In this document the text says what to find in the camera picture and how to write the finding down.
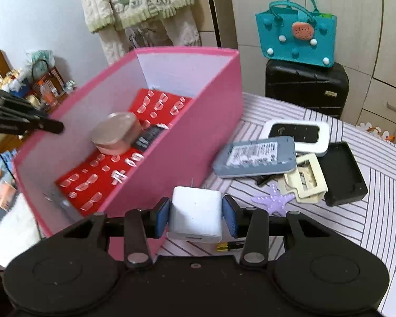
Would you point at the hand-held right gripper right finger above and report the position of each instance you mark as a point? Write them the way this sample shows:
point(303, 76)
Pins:
point(230, 218)

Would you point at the black and gold battery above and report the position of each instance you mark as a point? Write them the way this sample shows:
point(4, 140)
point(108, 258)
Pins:
point(229, 247)

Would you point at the white mobile router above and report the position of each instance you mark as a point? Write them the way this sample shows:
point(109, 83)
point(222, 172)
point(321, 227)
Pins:
point(297, 130)

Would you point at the brown woven basket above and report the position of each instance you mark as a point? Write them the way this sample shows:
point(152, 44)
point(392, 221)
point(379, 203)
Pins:
point(51, 82)

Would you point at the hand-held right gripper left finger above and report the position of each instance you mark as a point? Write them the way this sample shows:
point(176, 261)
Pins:
point(163, 219)

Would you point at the teal felt handbag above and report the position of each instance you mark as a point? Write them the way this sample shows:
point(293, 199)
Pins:
point(283, 39)

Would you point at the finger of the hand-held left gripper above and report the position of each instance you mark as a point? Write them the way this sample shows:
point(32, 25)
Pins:
point(23, 119)

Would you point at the pale green plastic bag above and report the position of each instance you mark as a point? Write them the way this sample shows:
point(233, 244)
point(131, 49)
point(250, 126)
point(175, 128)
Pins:
point(41, 57)

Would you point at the cream plastic frame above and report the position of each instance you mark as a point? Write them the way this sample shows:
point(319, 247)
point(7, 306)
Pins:
point(308, 192)

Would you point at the grey portable hard drive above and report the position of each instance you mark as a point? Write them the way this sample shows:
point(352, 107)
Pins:
point(250, 155)

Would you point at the red card of clear nail tips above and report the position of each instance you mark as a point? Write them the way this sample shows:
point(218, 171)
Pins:
point(142, 93)

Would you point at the beige wardrobe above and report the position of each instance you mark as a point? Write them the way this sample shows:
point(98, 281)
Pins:
point(349, 23)

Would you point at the purple starfish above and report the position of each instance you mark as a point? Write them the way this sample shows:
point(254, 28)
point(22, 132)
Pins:
point(274, 201)

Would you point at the white charger cube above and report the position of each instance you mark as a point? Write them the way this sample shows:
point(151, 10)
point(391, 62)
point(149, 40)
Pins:
point(194, 211)

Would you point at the black suitcase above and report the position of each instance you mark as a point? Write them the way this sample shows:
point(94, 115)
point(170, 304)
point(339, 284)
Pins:
point(300, 82)

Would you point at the small black device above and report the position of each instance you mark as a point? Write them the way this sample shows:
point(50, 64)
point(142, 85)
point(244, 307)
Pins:
point(148, 137)

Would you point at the pink cardboard box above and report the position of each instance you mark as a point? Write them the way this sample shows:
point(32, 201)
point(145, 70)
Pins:
point(184, 145)

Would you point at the striped tablecloth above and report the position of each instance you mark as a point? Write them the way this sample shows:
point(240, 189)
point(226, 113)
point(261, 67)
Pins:
point(366, 221)

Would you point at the black rectangular box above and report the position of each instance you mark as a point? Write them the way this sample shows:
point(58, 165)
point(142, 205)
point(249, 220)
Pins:
point(345, 171)

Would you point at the rose gold tin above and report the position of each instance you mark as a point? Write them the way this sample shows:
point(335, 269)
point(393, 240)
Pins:
point(115, 132)

